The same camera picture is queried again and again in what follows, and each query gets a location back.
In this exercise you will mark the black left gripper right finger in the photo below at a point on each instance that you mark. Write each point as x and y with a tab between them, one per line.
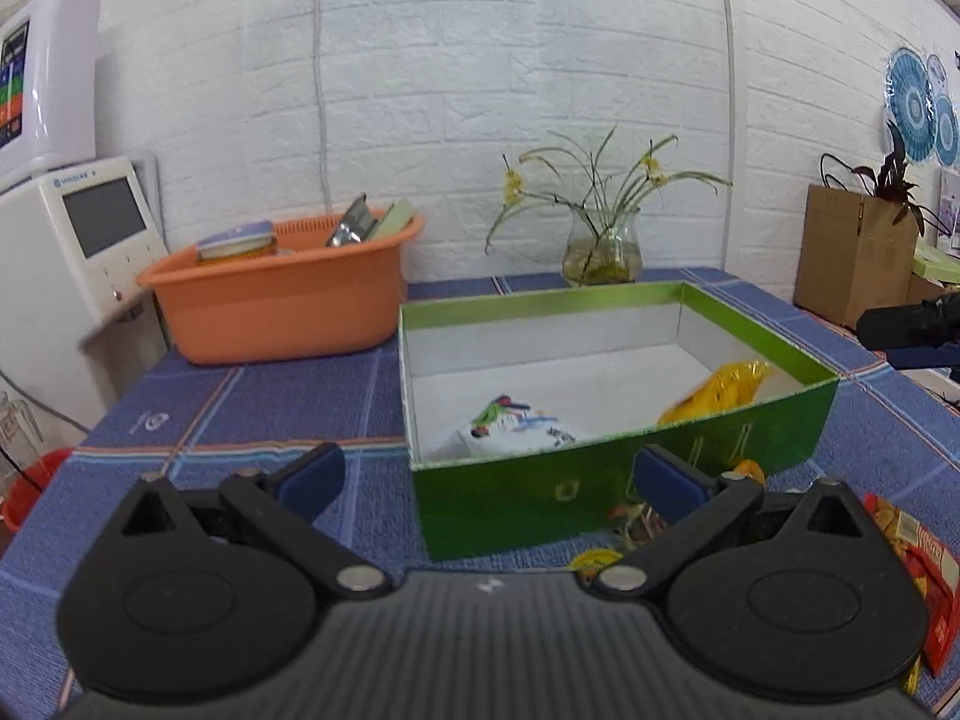
697	510

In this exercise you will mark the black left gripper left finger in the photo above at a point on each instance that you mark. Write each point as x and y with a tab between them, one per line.
277	510

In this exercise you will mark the yellow snack bag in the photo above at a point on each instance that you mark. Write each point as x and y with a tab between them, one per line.
731	386

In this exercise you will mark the white snack packet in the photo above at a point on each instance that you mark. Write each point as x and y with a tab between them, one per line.
506	427

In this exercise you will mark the red snack bag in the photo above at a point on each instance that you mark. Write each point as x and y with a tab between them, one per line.
934	570

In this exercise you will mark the brown paper bag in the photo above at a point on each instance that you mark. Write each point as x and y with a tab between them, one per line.
857	249

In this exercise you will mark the blue checkered tablecloth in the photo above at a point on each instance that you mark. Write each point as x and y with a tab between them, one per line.
885	435

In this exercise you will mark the small yellow snack packet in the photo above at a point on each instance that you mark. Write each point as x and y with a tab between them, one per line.
588	564

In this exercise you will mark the dark purple plant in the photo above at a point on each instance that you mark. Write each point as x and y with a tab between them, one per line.
889	184

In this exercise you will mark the green cardboard box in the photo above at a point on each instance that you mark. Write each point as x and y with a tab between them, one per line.
610	360

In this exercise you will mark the orange plastic basin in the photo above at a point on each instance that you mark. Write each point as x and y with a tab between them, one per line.
307	299

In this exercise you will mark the red bucket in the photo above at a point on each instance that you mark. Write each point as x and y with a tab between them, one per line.
25	491

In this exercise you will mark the white water dispenser machine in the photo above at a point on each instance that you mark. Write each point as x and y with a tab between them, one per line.
78	329

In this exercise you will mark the blue lidded tin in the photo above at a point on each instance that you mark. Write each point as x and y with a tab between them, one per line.
239	242

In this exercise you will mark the glass vase with flowers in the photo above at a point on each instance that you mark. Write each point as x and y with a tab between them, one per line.
602	198

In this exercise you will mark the metal plate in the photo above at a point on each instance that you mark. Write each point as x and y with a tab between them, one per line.
355	226

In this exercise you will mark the pale green plate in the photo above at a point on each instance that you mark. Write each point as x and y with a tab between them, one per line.
394	220

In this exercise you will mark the white water purifier tank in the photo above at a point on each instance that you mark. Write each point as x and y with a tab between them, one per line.
49	53

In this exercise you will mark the blue decorative wall plates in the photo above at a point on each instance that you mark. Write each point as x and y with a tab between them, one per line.
919	105

